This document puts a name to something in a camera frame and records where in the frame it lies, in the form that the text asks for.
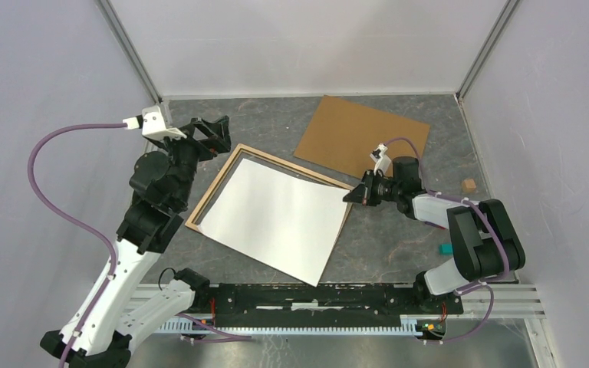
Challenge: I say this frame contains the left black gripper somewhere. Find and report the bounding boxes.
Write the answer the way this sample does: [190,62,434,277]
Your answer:
[154,115,232,207]

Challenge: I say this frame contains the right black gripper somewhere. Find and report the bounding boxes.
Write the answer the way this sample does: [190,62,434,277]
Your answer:
[343,169,401,207]

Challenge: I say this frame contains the landscape photo print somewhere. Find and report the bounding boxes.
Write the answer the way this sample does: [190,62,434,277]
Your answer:
[198,159,348,286]

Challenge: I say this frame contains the wooden picture frame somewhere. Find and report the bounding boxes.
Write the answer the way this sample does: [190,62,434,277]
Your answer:
[185,143,354,240]

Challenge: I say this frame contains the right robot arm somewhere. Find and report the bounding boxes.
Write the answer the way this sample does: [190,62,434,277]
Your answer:
[343,156,526,313]

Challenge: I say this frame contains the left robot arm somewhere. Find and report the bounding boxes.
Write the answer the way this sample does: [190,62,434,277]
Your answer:
[40,113,232,367]

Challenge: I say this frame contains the brown cardboard backing board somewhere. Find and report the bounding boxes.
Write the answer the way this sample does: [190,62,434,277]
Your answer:
[294,96,430,178]

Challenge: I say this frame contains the teal block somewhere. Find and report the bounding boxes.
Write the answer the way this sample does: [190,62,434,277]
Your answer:
[438,243,453,255]

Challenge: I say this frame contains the small wooden cube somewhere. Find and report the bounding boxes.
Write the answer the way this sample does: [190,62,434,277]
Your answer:
[461,178,477,194]

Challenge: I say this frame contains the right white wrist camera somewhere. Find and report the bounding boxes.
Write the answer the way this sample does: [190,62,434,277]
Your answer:
[370,143,392,175]

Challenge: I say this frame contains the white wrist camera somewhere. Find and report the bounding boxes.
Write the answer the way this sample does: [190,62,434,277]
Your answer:
[122,105,188,141]
[370,143,392,175]

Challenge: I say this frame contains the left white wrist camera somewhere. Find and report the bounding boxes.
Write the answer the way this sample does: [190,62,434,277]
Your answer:
[122,105,188,141]

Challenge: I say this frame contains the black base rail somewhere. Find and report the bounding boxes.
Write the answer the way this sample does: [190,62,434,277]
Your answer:
[188,283,464,328]

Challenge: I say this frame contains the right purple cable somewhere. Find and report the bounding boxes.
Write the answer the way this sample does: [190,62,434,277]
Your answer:
[383,136,514,347]

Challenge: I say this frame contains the purple cable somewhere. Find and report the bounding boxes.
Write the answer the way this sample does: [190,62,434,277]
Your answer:
[27,121,128,368]
[383,136,514,347]

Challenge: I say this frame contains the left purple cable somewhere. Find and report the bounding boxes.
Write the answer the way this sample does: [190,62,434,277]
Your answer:
[27,121,128,368]

